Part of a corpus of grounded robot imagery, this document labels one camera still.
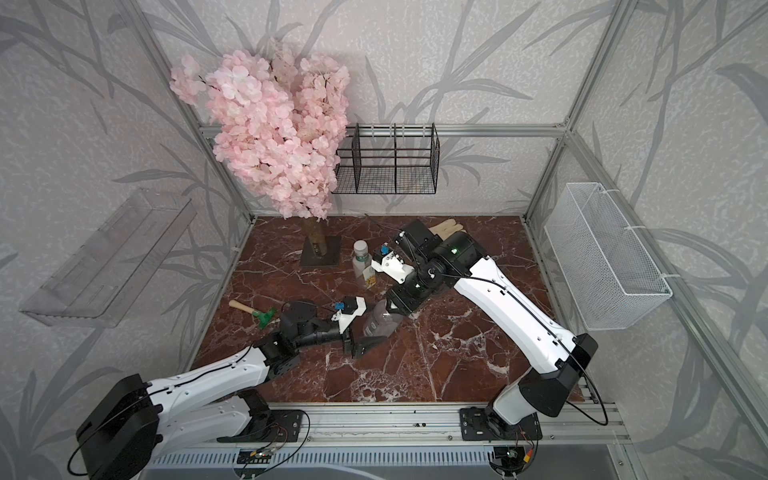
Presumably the clear bottle with yellow label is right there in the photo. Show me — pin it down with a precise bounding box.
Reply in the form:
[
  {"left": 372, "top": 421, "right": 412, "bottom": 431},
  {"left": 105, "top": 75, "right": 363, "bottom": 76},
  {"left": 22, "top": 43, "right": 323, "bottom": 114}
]
[{"left": 352, "top": 247, "right": 376, "bottom": 290}]

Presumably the pink artificial blossom tree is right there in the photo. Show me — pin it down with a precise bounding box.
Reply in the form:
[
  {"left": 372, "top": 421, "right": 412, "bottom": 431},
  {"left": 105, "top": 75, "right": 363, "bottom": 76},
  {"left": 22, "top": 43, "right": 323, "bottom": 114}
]
[{"left": 169, "top": 42, "right": 351, "bottom": 259}]

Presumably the clear bottle with blue label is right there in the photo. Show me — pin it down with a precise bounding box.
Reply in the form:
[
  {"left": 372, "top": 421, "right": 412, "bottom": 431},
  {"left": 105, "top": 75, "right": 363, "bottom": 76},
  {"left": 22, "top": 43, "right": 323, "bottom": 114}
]
[{"left": 363, "top": 299, "right": 405, "bottom": 338}]

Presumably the black wire basket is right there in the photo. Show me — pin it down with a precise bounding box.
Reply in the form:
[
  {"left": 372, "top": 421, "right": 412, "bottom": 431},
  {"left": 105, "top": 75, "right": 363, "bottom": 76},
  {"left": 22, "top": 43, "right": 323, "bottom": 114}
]
[{"left": 335, "top": 124, "right": 441, "bottom": 195}]

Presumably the clear acrylic wall shelf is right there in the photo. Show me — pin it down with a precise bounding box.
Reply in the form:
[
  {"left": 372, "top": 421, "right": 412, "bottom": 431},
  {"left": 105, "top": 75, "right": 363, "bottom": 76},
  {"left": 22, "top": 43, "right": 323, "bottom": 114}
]
[{"left": 20, "top": 188, "right": 197, "bottom": 328}]

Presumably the white bottle cap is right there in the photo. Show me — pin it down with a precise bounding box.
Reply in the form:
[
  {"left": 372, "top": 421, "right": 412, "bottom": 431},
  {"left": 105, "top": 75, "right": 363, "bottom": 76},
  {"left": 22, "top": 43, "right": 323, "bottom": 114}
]
[{"left": 353, "top": 240, "right": 368, "bottom": 257}]

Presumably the aluminium mounting rail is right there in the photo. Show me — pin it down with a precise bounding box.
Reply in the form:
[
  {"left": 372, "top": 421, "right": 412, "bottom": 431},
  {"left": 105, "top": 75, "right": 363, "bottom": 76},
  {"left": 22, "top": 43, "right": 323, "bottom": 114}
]
[{"left": 271, "top": 402, "right": 632, "bottom": 447}]

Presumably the white mesh basket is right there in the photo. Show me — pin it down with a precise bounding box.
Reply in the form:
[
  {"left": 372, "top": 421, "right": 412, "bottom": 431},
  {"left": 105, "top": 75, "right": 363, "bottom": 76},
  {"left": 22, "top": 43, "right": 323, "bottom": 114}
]
[{"left": 544, "top": 182, "right": 673, "bottom": 331}]

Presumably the green toy rake wooden handle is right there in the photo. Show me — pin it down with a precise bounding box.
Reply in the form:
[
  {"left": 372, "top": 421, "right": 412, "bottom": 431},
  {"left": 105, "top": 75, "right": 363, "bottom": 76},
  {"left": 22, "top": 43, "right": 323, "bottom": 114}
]
[{"left": 228, "top": 300, "right": 277, "bottom": 329}]

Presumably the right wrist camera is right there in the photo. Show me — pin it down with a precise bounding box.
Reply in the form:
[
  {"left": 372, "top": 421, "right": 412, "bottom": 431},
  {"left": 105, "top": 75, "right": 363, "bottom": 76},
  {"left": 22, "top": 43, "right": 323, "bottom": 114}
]
[{"left": 371, "top": 243, "right": 414, "bottom": 284}]

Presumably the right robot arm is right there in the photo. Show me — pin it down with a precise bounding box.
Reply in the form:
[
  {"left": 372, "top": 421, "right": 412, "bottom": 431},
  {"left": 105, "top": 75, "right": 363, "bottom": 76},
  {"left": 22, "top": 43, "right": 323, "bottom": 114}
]
[{"left": 372, "top": 220, "right": 598, "bottom": 426}]

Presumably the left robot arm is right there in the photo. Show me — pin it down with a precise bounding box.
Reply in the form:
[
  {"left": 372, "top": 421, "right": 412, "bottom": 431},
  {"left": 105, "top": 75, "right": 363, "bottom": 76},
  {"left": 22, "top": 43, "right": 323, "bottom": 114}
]
[{"left": 76, "top": 297, "right": 386, "bottom": 479}]

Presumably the beige work glove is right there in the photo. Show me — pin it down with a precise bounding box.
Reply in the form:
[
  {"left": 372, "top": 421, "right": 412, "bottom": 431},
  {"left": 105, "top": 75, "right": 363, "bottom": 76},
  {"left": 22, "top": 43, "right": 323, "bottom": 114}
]
[{"left": 429, "top": 218, "right": 464, "bottom": 240}]

